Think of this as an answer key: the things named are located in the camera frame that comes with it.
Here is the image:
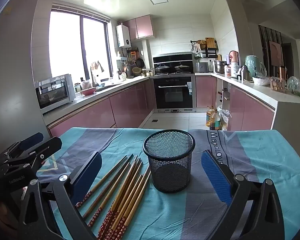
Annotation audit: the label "silver countertop appliance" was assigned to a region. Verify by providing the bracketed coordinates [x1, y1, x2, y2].
[196, 62, 210, 73]

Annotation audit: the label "pink bowl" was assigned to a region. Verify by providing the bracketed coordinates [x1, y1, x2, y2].
[81, 87, 97, 96]

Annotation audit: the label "pink wall cabinets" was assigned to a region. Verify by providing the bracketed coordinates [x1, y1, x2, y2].
[122, 15, 154, 40]

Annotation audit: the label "kitchen window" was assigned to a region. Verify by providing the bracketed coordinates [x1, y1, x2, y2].
[49, 4, 113, 85]

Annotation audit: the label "white microwave oven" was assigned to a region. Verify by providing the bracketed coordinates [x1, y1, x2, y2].
[35, 74, 76, 114]

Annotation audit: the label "white wall water heater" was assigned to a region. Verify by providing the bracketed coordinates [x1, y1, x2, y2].
[116, 24, 130, 48]

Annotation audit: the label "steel stockpot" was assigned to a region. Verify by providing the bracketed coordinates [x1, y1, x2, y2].
[214, 60, 227, 74]

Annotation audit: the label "plastic bag of greens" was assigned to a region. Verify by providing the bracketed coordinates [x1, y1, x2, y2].
[287, 76, 300, 99]

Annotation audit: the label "mint green appliance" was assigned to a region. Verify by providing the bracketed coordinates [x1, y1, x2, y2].
[245, 55, 262, 78]

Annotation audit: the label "teal grey printed tablecloth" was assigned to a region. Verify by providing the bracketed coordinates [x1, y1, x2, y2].
[36, 127, 300, 240]

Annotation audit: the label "clear snack container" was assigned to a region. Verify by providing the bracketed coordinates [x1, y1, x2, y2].
[270, 77, 287, 93]

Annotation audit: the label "black mesh utensil holder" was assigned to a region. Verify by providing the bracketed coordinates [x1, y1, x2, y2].
[143, 129, 196, 193]

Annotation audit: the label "black range hood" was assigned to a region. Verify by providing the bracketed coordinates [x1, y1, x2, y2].
[153, 53, 193, 68]

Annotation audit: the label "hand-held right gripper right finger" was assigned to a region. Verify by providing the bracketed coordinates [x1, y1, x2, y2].
[201, 149, 285, 240]

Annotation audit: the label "black built-in oven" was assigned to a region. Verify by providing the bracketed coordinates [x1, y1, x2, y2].
[154, 76, 193, 109]

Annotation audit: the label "pile of wooden chopsticks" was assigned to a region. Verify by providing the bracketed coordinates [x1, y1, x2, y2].
[76, 154, 152, 240]

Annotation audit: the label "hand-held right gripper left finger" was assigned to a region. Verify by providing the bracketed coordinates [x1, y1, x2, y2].
[19, 151, 103, 240]

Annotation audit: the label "pink electric kettle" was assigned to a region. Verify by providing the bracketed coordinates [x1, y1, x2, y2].
[229, 50, 240, 64]

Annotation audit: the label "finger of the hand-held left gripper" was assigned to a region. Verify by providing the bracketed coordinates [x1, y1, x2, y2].
[0, 132, 44, 160]
[0, 136, 63, 173]

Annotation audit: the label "black lidded pan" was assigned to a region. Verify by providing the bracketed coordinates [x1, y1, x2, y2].
[174, 64, 190, 73]
[155, 64, 170, 74]

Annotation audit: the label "cooking oil bottle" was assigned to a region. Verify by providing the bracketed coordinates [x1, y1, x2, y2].
[206, 106, 217, 128]
[211, 109, 221, 130]

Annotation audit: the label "framed wall picture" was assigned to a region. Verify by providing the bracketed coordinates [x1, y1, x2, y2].
[269, 41, 283, 67]

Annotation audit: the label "white bowl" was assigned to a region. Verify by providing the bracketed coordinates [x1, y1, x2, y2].
[252, 76, 270, 87]

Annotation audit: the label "pink base cabinets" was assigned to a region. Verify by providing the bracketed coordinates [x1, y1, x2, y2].
[195, 72, 300, 132]
[42, 76, 157, 138]

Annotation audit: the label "white plastic bag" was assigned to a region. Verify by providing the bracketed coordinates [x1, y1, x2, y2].
[219, 107, 232, 124]

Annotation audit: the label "kitchen faucet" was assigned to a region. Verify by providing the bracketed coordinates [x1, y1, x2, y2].
[90, 65, 98, 87]

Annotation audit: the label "wall utensil rack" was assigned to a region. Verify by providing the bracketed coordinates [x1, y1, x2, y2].
[191, 37, 218, 58]

